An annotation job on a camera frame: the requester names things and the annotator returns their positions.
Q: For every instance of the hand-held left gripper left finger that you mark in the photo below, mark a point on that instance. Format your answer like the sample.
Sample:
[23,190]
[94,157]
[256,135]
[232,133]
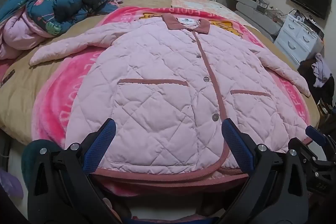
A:
[99,145]

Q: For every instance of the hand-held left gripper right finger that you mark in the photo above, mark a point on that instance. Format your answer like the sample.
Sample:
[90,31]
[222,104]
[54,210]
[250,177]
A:
[236,142]

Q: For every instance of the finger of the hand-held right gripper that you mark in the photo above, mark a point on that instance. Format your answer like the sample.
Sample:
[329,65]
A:
[313,132]
[299,143]

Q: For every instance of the pink quilted jacket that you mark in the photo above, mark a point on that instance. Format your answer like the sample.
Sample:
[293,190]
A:
[162,77]

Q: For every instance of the dark cloth heap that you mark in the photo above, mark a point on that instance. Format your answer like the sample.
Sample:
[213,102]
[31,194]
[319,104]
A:
[305,71]

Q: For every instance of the pink printed blanket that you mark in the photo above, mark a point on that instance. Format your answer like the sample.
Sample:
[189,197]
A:
[60,98]

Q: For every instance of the pale purple cloth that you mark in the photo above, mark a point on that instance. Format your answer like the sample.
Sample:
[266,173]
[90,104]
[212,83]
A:
[321,69]

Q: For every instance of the dark teal cloth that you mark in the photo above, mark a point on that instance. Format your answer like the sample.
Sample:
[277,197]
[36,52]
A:
[31,153]

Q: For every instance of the white drawer cabinet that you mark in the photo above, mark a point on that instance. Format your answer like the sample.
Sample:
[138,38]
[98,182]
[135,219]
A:
[296,37]

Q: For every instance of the bed with tan sheet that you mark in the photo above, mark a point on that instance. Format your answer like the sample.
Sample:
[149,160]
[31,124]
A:
[21,82]

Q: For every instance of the grey desk with clutter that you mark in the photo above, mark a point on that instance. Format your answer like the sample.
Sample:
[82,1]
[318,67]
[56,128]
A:
[249,7]

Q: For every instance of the light pink patterned cloth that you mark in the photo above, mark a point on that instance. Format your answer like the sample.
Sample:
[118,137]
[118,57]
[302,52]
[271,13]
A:
[189,1]

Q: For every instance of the blue floral duvet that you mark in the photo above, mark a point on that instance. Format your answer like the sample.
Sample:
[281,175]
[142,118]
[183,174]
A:
[52,3]

